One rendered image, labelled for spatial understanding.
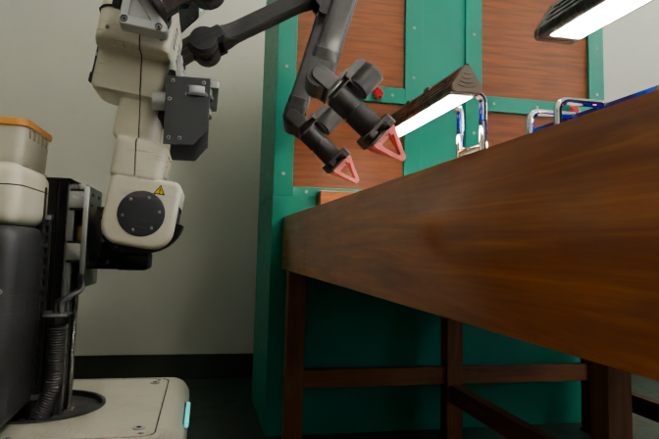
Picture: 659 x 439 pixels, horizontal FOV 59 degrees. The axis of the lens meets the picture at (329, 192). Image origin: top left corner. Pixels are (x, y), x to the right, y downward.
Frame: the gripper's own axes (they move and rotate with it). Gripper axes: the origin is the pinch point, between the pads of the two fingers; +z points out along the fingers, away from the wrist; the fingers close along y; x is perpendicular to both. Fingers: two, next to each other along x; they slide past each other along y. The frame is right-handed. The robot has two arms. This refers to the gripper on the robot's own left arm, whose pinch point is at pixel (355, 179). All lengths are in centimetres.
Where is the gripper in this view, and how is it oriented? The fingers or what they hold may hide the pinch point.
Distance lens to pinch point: 163.8
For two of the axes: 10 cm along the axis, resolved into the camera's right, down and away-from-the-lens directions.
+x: -6.7, 7.1, -2.2
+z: 7.1, 7.0, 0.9
